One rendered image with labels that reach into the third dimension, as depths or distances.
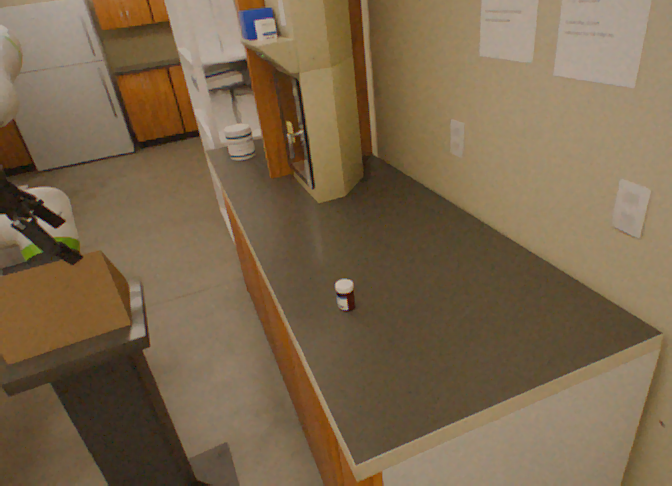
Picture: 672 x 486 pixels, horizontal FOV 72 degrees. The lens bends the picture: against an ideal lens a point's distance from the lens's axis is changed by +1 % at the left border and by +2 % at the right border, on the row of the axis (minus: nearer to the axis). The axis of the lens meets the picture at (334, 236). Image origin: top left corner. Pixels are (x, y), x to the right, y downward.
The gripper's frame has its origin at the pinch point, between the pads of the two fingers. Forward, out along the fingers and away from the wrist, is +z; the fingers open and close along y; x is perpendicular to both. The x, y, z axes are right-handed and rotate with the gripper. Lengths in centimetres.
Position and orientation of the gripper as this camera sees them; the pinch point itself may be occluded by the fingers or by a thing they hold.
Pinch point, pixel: (65, 239)
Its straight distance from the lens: 124.2
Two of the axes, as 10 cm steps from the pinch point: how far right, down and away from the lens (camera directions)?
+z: 2.5, 4.8, 8.4
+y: 5.9, 6.1, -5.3
